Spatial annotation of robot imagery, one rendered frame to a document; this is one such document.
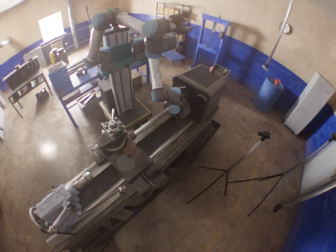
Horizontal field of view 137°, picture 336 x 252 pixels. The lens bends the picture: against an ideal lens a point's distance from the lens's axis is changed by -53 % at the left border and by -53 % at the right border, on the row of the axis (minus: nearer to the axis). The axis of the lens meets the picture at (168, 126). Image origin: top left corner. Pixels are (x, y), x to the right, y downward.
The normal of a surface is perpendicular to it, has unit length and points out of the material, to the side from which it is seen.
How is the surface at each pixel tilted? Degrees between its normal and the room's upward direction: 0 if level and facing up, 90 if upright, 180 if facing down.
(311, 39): 90
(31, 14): 90
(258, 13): 90
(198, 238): 0
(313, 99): 90
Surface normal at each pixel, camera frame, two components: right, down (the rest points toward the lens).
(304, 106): -0.67, 0.55
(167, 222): 0.09, -0.61
